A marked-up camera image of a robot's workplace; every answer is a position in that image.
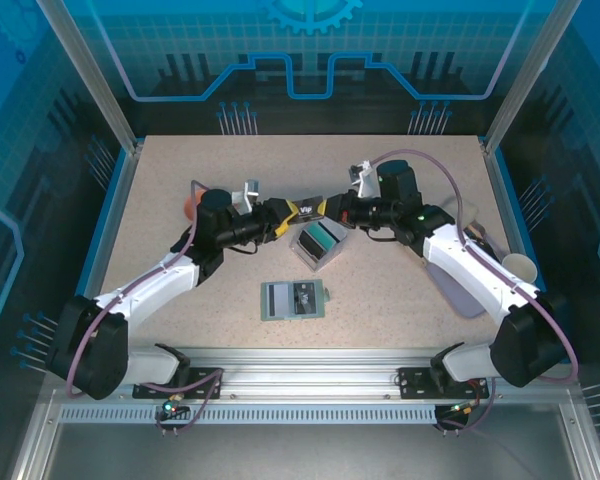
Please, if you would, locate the clear plastic card box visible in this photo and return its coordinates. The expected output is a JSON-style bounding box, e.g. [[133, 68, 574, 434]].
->
[[288, 221, 352, 274]]

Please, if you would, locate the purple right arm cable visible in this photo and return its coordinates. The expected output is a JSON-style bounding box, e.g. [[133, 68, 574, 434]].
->
[[372, 149, 580, 436]]

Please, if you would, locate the aluminium front rail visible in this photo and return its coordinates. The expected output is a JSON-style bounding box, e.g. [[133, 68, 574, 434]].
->
[[44, 347, 579, 406]]

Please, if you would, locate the slotted grey cable duct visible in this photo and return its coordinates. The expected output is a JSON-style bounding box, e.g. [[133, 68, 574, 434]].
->
[[58, 406, 439, 425]]

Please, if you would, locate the small LED connector board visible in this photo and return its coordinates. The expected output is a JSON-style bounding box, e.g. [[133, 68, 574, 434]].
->
[[447, 399, 481, 417], [160, 393, 191, 420]]

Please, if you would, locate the white paper cup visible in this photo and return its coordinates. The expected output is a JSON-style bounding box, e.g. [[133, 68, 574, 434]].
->
[[501, 253, 539, 284]]

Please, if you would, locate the grey striped card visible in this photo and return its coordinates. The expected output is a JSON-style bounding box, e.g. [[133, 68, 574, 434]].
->
[[324, 222, 350, 246], [268, 283, 296, 318]]

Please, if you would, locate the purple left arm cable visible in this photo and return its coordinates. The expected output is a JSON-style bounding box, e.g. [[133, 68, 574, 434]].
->
[[67, 179, 226, 436]]

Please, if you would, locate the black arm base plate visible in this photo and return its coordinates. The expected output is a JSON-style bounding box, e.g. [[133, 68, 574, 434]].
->
[[397, 366, 491, 400], [132, 367, 226, 401]]

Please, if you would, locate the aluminium frame post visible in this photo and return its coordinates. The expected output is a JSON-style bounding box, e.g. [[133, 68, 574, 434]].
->
[[482, 0, 584, 154], [34, 0, 144, 151]]

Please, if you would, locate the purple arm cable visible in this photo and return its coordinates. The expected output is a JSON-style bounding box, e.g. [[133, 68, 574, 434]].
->
[[372, 149, 580, 436], [67, 179, 226, 436]]

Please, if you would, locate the green card holder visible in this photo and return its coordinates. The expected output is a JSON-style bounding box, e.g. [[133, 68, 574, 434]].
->
[[259, 279, 331, 322]]

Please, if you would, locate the aluminium side rail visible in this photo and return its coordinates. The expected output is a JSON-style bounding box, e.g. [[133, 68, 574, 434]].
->
[[62, 142, 144, 364], [479, 139, 554, 364]]

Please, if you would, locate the teal card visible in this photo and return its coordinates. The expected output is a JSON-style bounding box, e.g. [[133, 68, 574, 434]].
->
[[304, 223, 340, 250]]

